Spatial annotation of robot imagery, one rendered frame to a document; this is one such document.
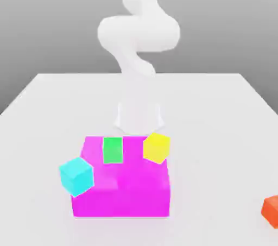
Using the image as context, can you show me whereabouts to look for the small yellow cube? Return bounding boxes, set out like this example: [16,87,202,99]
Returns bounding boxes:
[142,132,171,165]

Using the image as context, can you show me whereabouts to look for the small green cube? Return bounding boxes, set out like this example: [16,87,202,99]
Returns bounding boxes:
[103,137,124,165]

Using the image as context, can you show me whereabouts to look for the small cyan cube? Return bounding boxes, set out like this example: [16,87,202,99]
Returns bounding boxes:
[58,156,95,198]

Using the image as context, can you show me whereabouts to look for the small orange cube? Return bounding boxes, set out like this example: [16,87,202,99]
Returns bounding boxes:
[261,194,278,229]

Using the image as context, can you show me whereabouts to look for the large magenta box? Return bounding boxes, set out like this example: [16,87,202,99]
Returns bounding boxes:
[71,135,171,218]

